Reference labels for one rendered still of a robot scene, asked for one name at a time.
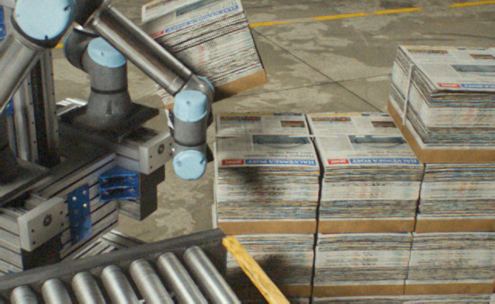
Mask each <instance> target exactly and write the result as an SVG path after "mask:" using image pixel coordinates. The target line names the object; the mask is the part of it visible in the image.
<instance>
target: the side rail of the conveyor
mask: <svg viewBox="0 0 495 304"><path fill-rule="evenodd" d="M223 237H226V234H225V233H224V232H223V231H222V230H221V229H220V228H219V227H218V228H214V229H210V230H207V231H198V232H194V233H191V234H184V235H181V236H177V237H171V238H167V239H164V240H160V241H155V242H151V243H147V244H141V245H138V246H134V247H131V248H125V249H121V250H117V251H108V252H104V253H101V254H96V255H91V256H88V257H84V258H79V259H75V260H72V261H65V262H62V263H59V264H52V265H46V266H42V267H38V268H33V269H29V270H25V271H22V272H16V273H13V274H9V275H3V276H0V296H1V297H2V298H3V301H4V304H12V303H11V300H10V295H11V293H12V291H13V290H14V289H16V288H17V287H19V286H21V285H27V286H30V287H31V288H32V289H33V290H34V293H35V295H36V299H37V302H38V304H46V302H45V299H44V297H43V293H42V287H43V284H44V283H45V282H47V281H48V280H50V279H53V278H58V279H60V280H62V281H63V284H64V285H65V288H66V290H67V293H68V295H69V297H70V300H71V302H72V304H80V303H79V302H78V299H77V297H76V295H75V293H74V290H73V287H72V285H71V282H72V279H73V277H74V276H75V275H76V274H78V273H80V272H89V273H91V274H92V275H93V277H94V279H95V281H96V283H97V285H98V288H99V289H100V291H101V294H102V296H103V297H104V301H105V302H106V304H113V302H112V301H111V298H110V296H109V295H108V291H107V289H106V288H105V286H104V283H103V282H102V280H101V273H102V271H103V270H105V269H106V267H107V266H110V265H117V266H119V267H120V268H121V269H122V271H123V272H124V274H125V277H126V278H127V280H128V282H129V284H130V285H131V287H132V288H133V290H134V292H135V294H136V296H137V298H138V300H139V301H140V300H143V299H144V298H143V296H142V294H141V292H140V291H139V289H138V286H137V285H136V284H135V282H134V280H133V278H132V276H131V275H130V273H129V268H130V265H131V263H132V262H133V261H135V260H136V259H138V258H145V259H147V260H148V261H149V263H150V264H151V266H152V267H153V269H154V271H155V273H156V274H157V276H158V277H159V279H160V281H161V283H162V284H163V286H164V287H165V289H166V291H167V292H168V293H172V290H171V288H170V287H169V285H168V283H167V282H166V280H165V279H164V277H163V276H162V273H161V272H160V270H159V269H158V267H157V264H156V262H157V261H158V259H159V257H160V256H161V255H163V254H165V253H166V252H171V253H173V254H174V255H175V256H176V257H177V258H178V259H179V261H180V263H181V264H182V265H183V267H184V268H185V269H186V271H187V272H188V274H189V276H190V277H191V279H192V280H193V281H194V283H195V284H196V286H198V285H200V284H199V282H198V281H197V280H196V278H195V276H194V275H193V273H192V272H191V271H190V269H189V267H188V266H187V265H186V263H185V262H184V260H183V255H184V253H185V251H186V250H187V249H188V248H191V247H192V246H199V247H201V248H202V249H203V251H204V252H205V253H206V255H207V256H208V258H209V260H210V261H211V263H212V264H213V266H214V267H215V268H216V269H217V270H218V272H219V273H220V274H221V275H222V277H223V278H226V277H227V249H226V248H225V246H224V245H223V243H222V240H223Z"/></svg>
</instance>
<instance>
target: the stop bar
mask: <svg viewBox="0 0 495 304"><path fill-rule="evenodd" d="M222 243H223V245H224V246H225V248H226V249H227V250H228V251H229V252H230V254H231V255H232V256H233V257H234V259H235V260H236V261H237V263H238V264H239V265H240V266H241V267H242V269H243V270H244V271H245V272H246V273H247V275H248V276H249V277H250V278H251V280H252V281H253V283H254V284H255V286H256V287H257V288H258V290H259V291H260V292H261V294H262V295H263V296H264V297H265V298H266V299H267V300H268V301H269V303H270V304H291V303H290V301H288V300H287V299H286V298H285V297H284V296H283V294H282V293H281V292H280V291H279V289H278V288H277V287H276V286H275V284H274V283H273V282H272V280H271V279H270V278H269V277H268V276H267V275H266V274H265V272H264V271H262V270H261V268H260V267H259V266H258V264H257V263H256V262H255V260H254V259H253V258H252V257H251V255H250V254H249V253H248V251H247V250H246V249H245V248H244V246H243V245H242V244H241V243H240V241H239V240H238V239H237V238H236V237H235V236H234V235H233V234H232V235H229V236H226V237H223V240H222Z"/></svg>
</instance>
